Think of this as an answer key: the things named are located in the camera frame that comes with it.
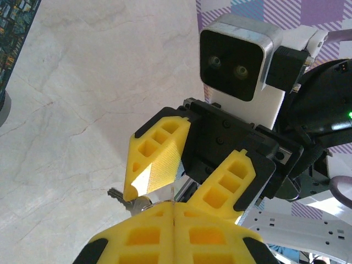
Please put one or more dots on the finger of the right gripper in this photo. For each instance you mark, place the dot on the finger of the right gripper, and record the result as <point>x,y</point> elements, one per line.
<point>231,184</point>
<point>162,165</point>

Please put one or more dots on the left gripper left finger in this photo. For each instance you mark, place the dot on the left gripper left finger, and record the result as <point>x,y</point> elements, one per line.
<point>143,239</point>

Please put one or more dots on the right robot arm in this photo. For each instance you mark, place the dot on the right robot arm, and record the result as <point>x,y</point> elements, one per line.
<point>288,228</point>

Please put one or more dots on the starry night print box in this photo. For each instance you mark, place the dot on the starry night print box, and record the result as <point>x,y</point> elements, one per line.
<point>13,27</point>

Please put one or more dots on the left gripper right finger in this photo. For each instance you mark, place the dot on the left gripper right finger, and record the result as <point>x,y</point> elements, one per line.
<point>209,239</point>

